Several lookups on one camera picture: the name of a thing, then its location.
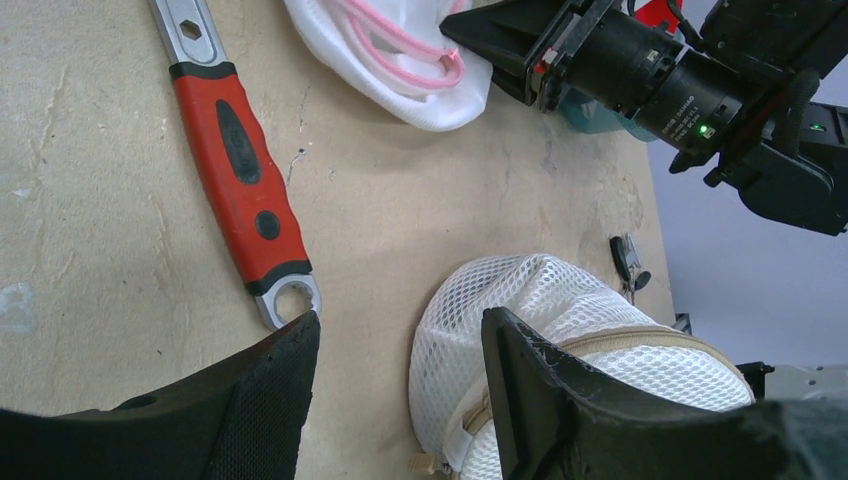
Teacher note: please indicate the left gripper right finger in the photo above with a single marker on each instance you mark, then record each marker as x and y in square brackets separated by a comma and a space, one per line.
[557, 417]

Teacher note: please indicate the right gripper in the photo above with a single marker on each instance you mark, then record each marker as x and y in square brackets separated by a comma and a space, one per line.
[542, 49]

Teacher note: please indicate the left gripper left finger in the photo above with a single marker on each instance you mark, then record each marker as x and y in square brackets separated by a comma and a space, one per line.
[240, 418]

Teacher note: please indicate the teal plastic bin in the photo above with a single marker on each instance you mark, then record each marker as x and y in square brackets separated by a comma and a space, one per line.
[588, 116]

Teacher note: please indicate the pink-trimmed mesh laundry bag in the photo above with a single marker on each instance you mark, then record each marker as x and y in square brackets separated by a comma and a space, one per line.
[394, 53]

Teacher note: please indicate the red and black bra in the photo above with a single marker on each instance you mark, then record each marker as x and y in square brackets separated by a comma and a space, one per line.
[652, 13]

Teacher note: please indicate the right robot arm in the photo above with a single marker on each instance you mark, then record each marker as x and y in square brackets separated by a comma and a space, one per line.
[786, 154]

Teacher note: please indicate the black pliers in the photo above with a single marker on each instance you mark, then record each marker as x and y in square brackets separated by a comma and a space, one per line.
[628, 265]

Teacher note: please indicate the red-handled adjustable wrench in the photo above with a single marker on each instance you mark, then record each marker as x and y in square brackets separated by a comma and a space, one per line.
[244, 187]

